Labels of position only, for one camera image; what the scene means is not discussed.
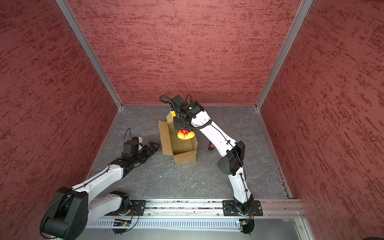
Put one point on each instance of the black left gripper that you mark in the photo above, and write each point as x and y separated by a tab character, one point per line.
150	152

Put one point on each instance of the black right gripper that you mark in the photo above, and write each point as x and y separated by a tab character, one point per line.
178	125

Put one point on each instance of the yellow white object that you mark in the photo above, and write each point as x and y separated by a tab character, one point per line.
183	133

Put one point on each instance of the brown cardboard express box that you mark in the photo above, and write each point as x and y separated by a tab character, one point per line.
183	152

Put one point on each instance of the red handled box cutter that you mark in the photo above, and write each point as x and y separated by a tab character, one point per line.
211	147

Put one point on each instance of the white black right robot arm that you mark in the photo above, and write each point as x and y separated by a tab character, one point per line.
231	151

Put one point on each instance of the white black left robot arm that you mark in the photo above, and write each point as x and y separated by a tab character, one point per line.
71	209

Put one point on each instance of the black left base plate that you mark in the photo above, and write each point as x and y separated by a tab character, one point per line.
135	208

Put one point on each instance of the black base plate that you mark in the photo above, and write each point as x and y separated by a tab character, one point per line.
135	208
233	208

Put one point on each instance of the aluminium front rail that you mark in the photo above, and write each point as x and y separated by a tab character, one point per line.
215	208

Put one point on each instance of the white slotted cable duct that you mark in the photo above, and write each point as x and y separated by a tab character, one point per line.
174	224

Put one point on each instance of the left controller board with wires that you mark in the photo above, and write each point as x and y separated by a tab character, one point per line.
121	226

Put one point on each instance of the controller board with wires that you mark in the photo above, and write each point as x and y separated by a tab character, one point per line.
121	226
247	225

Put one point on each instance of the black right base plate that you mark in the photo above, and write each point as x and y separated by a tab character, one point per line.
233	208

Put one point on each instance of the right controller board with wires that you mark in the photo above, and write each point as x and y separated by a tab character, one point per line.
247	225

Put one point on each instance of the aluminium left corner post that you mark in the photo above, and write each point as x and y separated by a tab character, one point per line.
79	33

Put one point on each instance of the aluminium corner post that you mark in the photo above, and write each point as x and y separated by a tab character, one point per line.
291	35
79	33

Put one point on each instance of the aluminium right corner post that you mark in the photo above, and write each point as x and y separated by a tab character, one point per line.
291	35

